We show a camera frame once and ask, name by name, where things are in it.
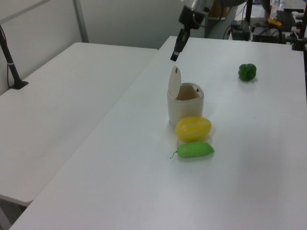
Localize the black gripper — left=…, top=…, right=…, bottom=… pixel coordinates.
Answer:
left=170, top=6, right=207, bottom=62

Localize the beige plastic garbage bin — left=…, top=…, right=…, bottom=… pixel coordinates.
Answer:
left=167, top=64, right=205, bottom=127

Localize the wooden board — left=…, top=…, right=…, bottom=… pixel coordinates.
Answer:
left=209, top=4, right=227, bottom=20

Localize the small black equipment box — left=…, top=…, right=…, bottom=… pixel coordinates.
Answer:
left=230, top=21, right=251, bottom=41

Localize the dark green toy bell pepper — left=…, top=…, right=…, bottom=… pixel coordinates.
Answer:
left=238, top=63, right=258, bottom=82

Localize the thin black upright pole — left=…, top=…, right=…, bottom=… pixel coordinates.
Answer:
left=246, top=0, right=254, bottom=24

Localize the yellow striped toy melon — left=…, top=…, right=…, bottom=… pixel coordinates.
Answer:
left=175, top=115, right=213, bottom=142

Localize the yellow tool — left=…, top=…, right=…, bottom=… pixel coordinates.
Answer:
left=268, top=17, right=283, bottom=27

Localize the light green toy cucumber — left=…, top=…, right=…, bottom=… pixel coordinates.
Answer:
left=170, top=141, right=215, bottom=159

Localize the black clamp stand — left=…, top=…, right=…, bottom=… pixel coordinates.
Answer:
left=285, top=20, right=307, bottom=51

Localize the white side table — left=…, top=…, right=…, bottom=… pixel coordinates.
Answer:
left=0, top=42, right=159, bottom=207

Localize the black pole with base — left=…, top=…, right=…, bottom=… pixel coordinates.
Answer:
left=0, top=23, right=29, bottom=90

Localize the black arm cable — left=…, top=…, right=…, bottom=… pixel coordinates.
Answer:
left=202, top=7, right=225, bottom=29

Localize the grey partition corner post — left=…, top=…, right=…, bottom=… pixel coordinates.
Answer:
left=73, top=0, right=89, bottom=44

